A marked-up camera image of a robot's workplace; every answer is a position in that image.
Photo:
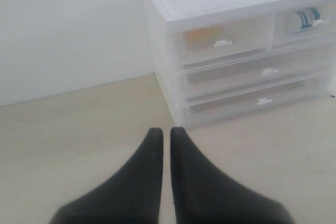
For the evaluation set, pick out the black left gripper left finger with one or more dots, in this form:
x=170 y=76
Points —
x=131 y=195

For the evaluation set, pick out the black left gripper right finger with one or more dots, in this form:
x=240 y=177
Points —
x=204 y=194

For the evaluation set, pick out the yellow sponge block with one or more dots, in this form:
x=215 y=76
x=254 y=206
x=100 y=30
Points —
x=202 y=34

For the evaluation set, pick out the white blue medicine bottle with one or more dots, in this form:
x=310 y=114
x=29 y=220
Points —
x=302 y=19

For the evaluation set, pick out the clear bottom wide drawer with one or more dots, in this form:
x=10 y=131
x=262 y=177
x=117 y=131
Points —
x=256 y=98

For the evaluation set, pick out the clear wide drawer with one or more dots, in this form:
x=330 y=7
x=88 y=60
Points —
x=257 y=69
x=256 y=98

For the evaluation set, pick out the clear middle wide drawer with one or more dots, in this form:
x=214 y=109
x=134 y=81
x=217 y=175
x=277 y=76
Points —
x=257 y=69

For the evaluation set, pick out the white plastic drawer cabinet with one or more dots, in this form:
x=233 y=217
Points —
x=166 y=18

